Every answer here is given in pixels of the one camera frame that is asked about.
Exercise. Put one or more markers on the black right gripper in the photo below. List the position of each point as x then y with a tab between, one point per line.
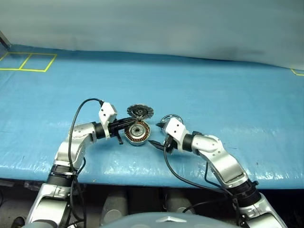
169	145

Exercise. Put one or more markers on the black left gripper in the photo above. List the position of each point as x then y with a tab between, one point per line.
115	128

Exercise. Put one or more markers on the silver motor base copper windings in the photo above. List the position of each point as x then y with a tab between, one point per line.
145	133

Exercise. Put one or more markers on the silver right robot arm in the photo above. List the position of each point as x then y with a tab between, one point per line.
218	152

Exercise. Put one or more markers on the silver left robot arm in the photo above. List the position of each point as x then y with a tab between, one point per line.
71	147

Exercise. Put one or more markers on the blue plastic table cover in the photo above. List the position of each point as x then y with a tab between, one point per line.
213	95

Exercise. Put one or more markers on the grey rounded cylinder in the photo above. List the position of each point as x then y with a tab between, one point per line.
116	206
178	202

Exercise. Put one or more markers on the grey robot torso with emblem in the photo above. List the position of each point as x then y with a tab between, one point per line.
152	221

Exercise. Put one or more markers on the black rounded object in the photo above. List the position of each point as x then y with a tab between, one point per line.
17	222

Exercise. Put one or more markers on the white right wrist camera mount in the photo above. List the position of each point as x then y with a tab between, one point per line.
175	129

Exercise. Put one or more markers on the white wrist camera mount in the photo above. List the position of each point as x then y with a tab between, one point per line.
175	129
107	114

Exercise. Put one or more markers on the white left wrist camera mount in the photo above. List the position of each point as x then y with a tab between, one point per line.
107	114

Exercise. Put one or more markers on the grey metal frame bar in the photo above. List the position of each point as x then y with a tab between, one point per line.
3	40

